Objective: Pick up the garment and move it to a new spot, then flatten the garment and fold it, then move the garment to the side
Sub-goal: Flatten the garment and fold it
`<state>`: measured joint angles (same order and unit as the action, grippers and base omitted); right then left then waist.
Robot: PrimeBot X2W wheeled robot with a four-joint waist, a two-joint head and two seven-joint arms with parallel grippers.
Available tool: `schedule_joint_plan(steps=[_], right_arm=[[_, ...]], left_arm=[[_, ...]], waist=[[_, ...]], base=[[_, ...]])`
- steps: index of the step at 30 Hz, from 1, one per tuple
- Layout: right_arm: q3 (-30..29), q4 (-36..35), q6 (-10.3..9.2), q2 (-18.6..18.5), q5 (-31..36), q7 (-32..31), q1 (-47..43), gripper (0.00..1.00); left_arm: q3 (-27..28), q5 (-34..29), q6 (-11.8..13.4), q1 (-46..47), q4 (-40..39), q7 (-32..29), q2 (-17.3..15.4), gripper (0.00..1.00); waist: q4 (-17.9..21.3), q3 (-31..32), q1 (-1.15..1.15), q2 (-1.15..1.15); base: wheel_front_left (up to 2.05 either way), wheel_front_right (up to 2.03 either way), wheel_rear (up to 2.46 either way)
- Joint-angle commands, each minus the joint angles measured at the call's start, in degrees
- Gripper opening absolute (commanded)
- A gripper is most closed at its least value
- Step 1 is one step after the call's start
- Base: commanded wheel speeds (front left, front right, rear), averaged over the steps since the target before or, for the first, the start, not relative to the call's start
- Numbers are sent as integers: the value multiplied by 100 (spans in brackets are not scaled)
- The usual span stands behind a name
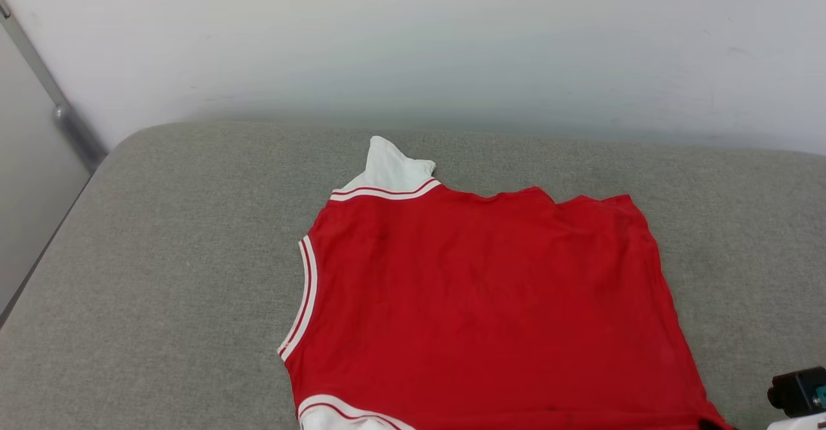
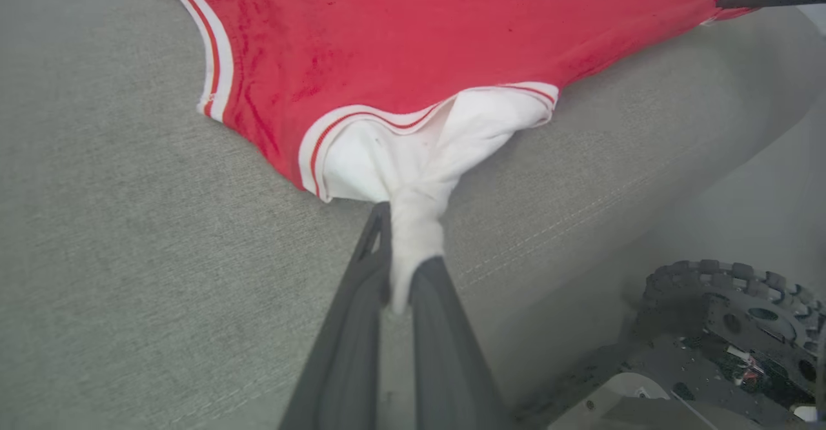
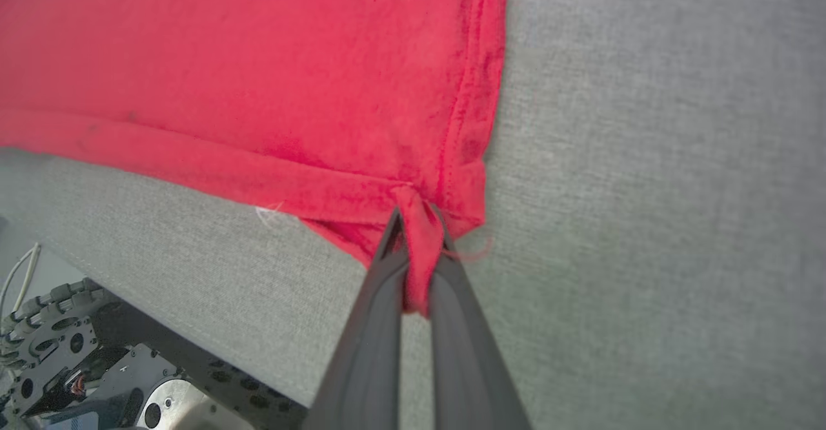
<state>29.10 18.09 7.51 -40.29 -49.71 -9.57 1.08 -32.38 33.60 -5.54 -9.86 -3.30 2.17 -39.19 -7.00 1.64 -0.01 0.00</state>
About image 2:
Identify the grey fabric sofa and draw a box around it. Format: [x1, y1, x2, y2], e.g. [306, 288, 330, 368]
[0, 0, 826, 430]

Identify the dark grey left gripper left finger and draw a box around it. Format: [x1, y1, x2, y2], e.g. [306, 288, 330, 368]
[279, 202, 392, 430]

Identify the red and white garment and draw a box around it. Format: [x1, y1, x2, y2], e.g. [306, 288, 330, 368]
[157, 0, 769, 314]

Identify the black omni wheel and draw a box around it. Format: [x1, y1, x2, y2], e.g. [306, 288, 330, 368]
[636, 259, 826, 411]

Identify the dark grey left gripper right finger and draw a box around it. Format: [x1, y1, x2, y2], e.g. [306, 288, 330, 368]
[410, 257, 510, 430]

